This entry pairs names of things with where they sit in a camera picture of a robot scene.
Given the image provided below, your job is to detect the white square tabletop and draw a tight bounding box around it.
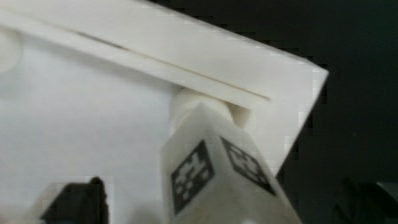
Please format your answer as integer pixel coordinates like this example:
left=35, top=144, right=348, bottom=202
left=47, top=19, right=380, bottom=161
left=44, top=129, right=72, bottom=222
left=0, top=0, right=326, bottom=224

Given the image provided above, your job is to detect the white leg with tag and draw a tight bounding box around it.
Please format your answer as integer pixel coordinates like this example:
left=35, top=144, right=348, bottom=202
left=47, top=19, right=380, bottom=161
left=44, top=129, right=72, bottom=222
left=161, top=89, right=301, bottom=224

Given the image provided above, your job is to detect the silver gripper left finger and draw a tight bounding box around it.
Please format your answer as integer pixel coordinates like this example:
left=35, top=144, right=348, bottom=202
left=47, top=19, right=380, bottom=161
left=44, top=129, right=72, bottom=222
left=40, top=177, right=110, bottom=224

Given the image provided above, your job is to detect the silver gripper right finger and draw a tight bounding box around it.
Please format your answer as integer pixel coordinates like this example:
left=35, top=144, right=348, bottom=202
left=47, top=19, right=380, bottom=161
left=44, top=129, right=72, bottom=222
left=333, top=179, right=398, bottom=224

